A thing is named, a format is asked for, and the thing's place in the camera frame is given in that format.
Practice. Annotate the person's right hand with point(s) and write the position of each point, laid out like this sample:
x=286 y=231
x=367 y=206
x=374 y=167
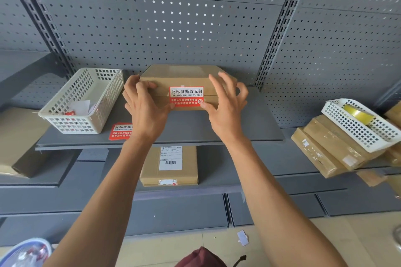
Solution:
x=227 y=113

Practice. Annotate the grey slotted shelf upright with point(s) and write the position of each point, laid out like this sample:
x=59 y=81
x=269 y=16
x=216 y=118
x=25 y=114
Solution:
x=40 y=16
x=282 y=32

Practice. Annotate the red sticker sheet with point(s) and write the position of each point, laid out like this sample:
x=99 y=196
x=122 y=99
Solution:
x=119 y=132

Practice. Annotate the person's left thumb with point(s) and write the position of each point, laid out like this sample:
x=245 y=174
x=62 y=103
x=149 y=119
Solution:
x=168 y=107

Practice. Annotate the person's left middle finger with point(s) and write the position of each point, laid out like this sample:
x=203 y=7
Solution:
x=133 y=80

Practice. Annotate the person's left hand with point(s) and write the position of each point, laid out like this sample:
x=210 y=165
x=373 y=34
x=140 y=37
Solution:
x=145 y=113

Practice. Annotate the person's left forearm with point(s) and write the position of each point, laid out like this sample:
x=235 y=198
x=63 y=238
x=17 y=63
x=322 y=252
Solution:
x=119 y=201

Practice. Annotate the maroon garment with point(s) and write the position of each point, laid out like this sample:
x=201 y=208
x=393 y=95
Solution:
x=200 y=259

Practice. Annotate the person's right middle finger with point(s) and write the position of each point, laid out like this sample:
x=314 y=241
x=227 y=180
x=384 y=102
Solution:
x=228 y=80

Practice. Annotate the grey perforated back panel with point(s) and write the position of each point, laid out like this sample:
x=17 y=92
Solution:
x=163 y=19
x=344 y=51

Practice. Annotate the white paper backing scraps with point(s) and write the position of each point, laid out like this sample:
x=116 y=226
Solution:
x=80 y=106

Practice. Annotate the grey metal shelf board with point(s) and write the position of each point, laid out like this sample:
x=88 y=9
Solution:
x=219 y=179
x=188 y=129

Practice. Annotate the large plain cardboard box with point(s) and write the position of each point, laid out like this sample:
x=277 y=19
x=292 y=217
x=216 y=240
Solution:
x=18 y=138

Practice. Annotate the white paper scrap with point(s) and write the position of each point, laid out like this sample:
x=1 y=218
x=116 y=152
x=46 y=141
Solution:
x=243 y=238

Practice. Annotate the grey base shelf board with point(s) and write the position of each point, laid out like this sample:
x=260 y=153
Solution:
x=175 y=213

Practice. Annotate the person's right forearm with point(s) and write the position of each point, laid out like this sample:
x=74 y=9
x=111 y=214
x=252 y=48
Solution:
x=275 y=207

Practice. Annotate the person's right thumb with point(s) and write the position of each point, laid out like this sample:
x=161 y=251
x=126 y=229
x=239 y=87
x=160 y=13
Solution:
x=208 y=107

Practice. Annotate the brown cardboard box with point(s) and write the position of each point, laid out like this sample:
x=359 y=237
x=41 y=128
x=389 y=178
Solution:
x=184 y=76

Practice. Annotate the white plastic mesh basket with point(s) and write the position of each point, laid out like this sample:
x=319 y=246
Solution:
x=90 y=88

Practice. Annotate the cardboard box with shipping label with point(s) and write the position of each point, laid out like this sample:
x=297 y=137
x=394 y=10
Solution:
x=181 y=176

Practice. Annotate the small cardboard parcel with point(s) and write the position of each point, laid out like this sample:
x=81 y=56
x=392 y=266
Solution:
x=372 y=177

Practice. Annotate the taped flat cardboard parcel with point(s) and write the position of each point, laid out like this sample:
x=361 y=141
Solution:
x=338 y=141
x=316 y=157

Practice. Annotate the shallow white mesh basket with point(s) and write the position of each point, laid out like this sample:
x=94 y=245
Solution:
x=369 y=138

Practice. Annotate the red white seal sticker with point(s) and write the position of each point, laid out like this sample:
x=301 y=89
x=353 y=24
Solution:
x=186 y=97

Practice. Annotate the yellow tape roll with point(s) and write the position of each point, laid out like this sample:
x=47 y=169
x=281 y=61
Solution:
x=358 y=114

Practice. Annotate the blue white plastic bag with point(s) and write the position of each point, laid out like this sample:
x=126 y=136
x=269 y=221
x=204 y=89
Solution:
x=25 y=254

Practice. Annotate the person's right little finger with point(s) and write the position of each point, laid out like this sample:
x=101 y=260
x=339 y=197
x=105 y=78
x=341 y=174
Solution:
x=243 y=101

